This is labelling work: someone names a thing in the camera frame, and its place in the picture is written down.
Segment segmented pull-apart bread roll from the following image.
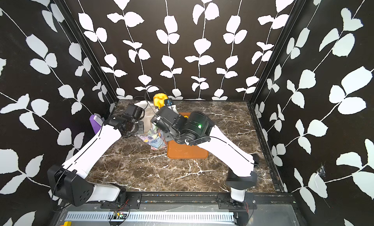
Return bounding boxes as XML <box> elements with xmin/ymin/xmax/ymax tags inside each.
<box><xmin>153</xmin><ymin>93</ymin><xmax>168</xmax><ymax>109</ymax></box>

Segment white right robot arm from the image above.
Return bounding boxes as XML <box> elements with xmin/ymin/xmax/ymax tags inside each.
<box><xmin>151</xmin><ymin>106</ymin><xmax>258</xmax><ymax>202</ymax></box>

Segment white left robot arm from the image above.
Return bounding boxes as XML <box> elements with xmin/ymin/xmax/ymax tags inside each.
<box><xmin>47</xmin><ymin>114</ymin><xmax>144</xmax><ymax>207</ymax></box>

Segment brown plastic tray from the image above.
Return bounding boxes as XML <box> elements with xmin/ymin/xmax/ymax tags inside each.
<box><xmin>167</xmin><ymin>111</ymin><xmax>214</xmax><ymax>159</ymax></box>

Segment purple plastic box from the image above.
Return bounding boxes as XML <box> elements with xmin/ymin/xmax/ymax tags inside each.
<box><xmin>89</xmin><ymin>114</ymin><xmax>104</xmax><ymax>134</ymax></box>

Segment small electronics circuit board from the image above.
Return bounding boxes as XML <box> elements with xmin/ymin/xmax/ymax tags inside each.
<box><xmin>109</xmin><ymin>211</ymin><xmax>128</xmax><ymax>222</ymax></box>

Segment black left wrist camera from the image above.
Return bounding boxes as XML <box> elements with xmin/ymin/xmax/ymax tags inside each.
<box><xmin>124</xmin><ymin>103</ymin><xmax>145</xmax><ymax>121</ymax></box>

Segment black front mounting rail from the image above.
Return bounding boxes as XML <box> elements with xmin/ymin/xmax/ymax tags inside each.
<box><xmin>100</xmin><ymin>191</ymin><xmax>258</xmax><ymax>210</ymax></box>

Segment white slotted cable duct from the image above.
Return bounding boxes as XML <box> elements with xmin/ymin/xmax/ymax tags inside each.
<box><xmin>64</xmin><ymin>211</ymin><xmax>235</xmax><ymax>223</ymax></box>

